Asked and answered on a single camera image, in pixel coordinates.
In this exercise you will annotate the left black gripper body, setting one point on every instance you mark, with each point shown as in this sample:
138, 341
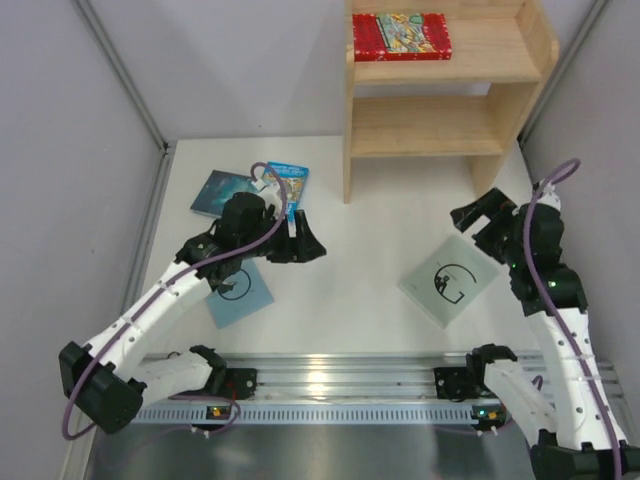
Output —
292, 240

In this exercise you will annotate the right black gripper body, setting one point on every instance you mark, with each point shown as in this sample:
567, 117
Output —
491, 226

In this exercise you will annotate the pale green Great Gatsby book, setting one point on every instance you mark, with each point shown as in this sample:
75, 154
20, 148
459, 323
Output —
449, 280

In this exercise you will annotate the red illustrated book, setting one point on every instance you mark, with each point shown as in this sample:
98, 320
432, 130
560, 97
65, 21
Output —
382, 37

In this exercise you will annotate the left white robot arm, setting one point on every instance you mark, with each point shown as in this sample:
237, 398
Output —
107, 379

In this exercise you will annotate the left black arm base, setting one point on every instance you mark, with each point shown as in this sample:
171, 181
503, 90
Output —
234, 383

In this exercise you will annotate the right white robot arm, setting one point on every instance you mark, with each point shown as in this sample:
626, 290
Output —
575, 435

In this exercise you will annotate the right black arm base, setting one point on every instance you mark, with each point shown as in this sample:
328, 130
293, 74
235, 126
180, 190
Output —
455, 384

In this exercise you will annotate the dark blue ocean book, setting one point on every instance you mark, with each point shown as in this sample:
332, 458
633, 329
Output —
217, 190

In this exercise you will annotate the bright blue illustrated book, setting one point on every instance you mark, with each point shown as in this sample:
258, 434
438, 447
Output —
295, 178

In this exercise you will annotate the light blue Gatsby book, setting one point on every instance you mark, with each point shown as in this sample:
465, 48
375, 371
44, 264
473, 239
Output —
249, 293

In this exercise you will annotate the wooden two-tier shelf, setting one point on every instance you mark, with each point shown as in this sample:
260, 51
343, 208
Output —
510, 46

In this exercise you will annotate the left aluminium frame post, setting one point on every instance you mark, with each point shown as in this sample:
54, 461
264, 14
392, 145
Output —
91, 19

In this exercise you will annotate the aluminium frame post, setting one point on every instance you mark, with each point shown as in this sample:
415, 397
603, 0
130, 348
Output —
587, 112
91, 19

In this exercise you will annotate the aluminium mounting rail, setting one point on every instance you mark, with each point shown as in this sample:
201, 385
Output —
344, 379

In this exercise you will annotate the slotted grey cable duct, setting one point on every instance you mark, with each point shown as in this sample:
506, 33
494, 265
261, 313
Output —
323, 414

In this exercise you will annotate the right aluminium frame post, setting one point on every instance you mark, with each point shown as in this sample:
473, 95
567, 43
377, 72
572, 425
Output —
587, 112

